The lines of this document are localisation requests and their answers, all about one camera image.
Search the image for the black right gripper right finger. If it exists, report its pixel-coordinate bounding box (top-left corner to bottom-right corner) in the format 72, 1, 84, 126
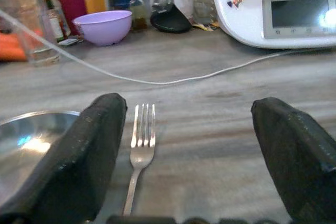
250, 97, 336, 224

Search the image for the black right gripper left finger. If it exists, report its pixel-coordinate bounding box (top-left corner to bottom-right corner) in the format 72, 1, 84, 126
0, 92, 129, 222

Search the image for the silver metal fork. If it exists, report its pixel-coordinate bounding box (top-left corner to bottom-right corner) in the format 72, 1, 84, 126
122, 103, 156, 216

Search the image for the silver metal plate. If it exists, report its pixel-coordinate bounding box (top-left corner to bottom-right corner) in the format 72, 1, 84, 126
0, 110, 81, 205

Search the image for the orange cloth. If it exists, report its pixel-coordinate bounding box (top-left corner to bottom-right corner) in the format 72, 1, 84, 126
0, 28, 44, 62

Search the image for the lilac plastic bowl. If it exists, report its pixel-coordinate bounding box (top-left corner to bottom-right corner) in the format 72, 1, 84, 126
72, 10, 133, 47

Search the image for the sauce bottle with red cap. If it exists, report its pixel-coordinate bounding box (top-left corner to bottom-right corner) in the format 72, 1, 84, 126
39, 0, 71, 43

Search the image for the clear glass jug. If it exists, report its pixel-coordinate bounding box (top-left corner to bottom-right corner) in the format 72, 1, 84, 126
0, 0, 61, 67

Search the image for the white kitchen machine with display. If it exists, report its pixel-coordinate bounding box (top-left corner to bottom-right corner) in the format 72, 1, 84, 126
209, 0, 336, 50

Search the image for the magenta plastic cup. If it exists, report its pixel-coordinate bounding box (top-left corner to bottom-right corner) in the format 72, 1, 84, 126
50, 0, 89, 36

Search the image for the oil bottle with red cap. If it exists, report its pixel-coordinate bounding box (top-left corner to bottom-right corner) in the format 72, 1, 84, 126
129, 0, 148, 31

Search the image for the black flat lid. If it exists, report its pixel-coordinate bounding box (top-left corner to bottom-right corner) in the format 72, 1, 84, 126
150, 4, 192, 34

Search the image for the white power cable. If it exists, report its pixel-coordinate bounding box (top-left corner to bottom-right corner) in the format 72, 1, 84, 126
0, 8, 336, 86

